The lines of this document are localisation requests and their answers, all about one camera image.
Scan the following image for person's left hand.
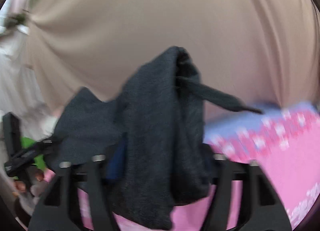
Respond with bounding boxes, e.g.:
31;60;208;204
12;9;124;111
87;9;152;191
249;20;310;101
12;169;47;196

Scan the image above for pink printed blanket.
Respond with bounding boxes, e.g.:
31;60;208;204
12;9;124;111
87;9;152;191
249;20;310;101
42;101;320;231

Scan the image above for white curtain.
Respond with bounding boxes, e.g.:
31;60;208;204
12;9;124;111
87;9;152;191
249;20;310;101
0;25;60;147

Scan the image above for dark grey pants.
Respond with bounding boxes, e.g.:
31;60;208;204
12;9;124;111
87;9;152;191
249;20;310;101
46;46;264;230

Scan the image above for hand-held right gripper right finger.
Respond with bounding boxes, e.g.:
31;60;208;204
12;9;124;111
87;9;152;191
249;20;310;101
202;154;292;231

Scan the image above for beige shirt of person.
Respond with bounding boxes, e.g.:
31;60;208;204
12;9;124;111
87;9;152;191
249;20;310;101
25;0;320;122

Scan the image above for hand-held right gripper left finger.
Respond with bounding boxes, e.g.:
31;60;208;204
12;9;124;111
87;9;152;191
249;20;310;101
27;144;126;231

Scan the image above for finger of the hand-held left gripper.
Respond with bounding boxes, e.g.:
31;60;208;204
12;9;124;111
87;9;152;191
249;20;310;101
2;112;22;158
4;139;55;177

